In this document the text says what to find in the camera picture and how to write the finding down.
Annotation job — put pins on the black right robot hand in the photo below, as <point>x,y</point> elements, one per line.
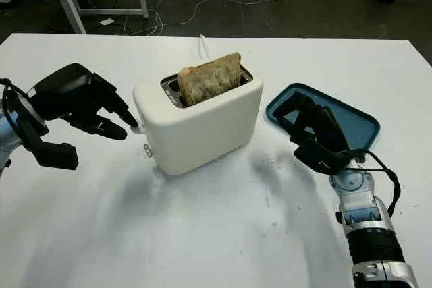
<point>330,129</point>

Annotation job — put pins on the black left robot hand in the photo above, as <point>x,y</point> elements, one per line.
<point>74,92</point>

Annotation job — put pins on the white two-slot toaster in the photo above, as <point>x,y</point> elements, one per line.
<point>202,133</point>

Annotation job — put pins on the toasted bread slice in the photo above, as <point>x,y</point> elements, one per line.
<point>209,79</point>

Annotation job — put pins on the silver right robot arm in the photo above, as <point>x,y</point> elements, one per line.
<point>368,227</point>

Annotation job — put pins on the teal plastic tray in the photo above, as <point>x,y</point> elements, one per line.
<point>357,126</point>

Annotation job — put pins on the white paper sheet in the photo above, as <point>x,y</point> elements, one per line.
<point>106,22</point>

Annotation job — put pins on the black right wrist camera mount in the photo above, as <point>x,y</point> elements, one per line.
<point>317,158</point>

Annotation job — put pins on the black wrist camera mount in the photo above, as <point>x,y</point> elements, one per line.
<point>317,158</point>
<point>50,153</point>

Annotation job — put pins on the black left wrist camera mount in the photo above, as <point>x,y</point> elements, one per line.
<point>50,153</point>

